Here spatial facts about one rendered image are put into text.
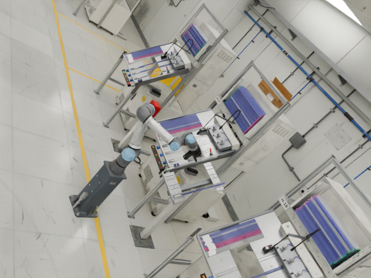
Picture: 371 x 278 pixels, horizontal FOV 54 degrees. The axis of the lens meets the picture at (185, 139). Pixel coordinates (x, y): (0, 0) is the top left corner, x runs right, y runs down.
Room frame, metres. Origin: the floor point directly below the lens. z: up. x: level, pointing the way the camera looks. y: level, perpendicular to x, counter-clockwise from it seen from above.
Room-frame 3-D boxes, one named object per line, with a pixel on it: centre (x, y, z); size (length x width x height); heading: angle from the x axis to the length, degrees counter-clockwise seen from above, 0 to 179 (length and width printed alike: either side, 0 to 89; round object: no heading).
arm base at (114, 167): (2.74, 0.27, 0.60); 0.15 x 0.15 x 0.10
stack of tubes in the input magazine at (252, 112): (3.70, -0.25, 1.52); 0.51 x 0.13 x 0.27; 44
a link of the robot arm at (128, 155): (2.74, 0.27, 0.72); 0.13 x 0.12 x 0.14; 0
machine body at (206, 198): (3.82, -0.30, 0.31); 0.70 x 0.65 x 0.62; 44
